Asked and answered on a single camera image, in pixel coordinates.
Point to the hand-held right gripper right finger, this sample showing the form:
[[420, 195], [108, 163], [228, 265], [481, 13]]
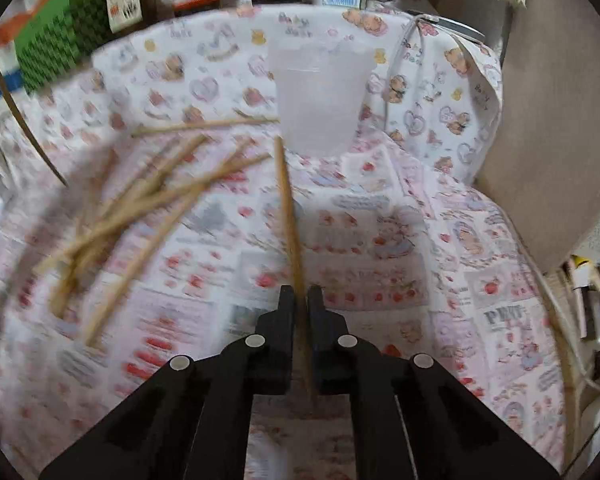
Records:
[[316, 320]]

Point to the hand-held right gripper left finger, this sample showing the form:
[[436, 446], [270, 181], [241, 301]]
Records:
[[287, 320]]

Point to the wooden chopstick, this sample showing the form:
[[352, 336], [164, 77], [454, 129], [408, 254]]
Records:
[[122, 300], [205, 125], [240, 169], [175, 160], [287, 210]]

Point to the translucent plastic cup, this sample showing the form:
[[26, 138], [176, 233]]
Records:
[[320, 100]]

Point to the white and yellow object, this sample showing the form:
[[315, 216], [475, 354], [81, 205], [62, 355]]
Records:
[[582, 270]]

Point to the brown board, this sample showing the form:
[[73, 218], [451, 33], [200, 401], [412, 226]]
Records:
[[554, 110]]

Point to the white flat device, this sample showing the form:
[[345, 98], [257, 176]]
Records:
[[454, 27]]

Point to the thin brown strip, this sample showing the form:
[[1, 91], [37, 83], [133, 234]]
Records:
[[25, 125]]

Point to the green checkered box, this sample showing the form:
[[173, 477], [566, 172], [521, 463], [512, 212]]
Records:
[[55, 35]]

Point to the wooden frame strip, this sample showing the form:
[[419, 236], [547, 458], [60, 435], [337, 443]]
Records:
[[569, 400]]

